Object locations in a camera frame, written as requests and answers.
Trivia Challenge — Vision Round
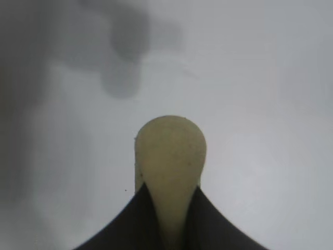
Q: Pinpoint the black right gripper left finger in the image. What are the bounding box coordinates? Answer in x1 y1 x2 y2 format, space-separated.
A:
70 182 168 250

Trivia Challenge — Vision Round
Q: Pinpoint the pale yellow egg yolk pastry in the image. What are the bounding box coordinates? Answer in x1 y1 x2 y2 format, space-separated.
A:
134 115 208 250

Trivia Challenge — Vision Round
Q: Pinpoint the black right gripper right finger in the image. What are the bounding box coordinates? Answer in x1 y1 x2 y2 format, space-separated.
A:
183 186 266 250

